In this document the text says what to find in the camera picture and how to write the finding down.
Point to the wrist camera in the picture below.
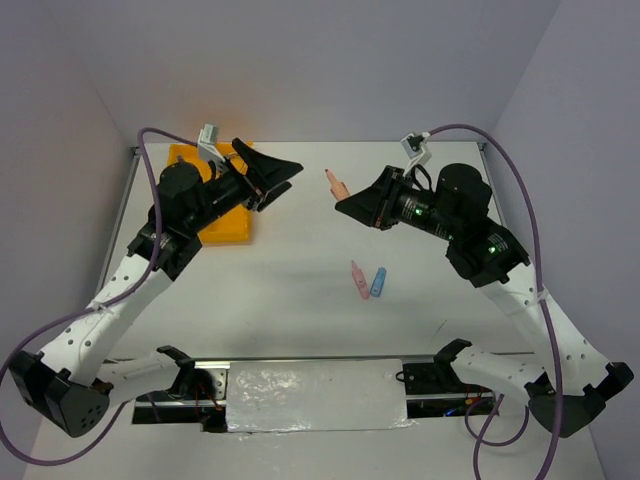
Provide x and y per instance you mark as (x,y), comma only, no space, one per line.
(209,140)
(415,146)

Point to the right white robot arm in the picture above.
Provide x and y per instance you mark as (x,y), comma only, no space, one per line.
(570,383)

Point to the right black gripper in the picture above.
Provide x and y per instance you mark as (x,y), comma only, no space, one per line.
(375,205)

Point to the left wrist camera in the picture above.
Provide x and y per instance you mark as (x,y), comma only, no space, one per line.
(209,140)

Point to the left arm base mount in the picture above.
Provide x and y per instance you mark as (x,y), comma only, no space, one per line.
(204,405)

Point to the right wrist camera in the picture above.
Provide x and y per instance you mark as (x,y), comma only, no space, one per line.
(415,146)

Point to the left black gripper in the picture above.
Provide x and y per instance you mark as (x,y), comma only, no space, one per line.
(265,172)

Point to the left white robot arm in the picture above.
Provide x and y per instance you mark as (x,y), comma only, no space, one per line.
(70,381)

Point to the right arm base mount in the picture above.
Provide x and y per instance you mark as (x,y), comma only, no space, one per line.
(428,395)

